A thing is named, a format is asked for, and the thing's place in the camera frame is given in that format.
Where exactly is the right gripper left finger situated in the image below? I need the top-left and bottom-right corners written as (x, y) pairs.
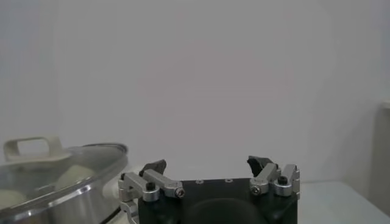
top-left (118, 159), bottom-right (186, 203)

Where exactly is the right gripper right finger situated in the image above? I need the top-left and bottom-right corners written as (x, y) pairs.
top-left (246, 155), bottom-right (301, 198)

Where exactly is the white steamed baozi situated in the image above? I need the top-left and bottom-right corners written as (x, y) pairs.
top-left (54, 164), bottom-right (98, 191)
top-left (0, 189), bottom-right (28, 211)

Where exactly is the glass pot lid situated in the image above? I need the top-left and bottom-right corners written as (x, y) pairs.
top-left (0, 136), bottom-right (129, 214)

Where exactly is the steel steamer basket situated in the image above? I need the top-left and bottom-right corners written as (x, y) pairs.
top-left (0, 170), bottom-right (129, 224)

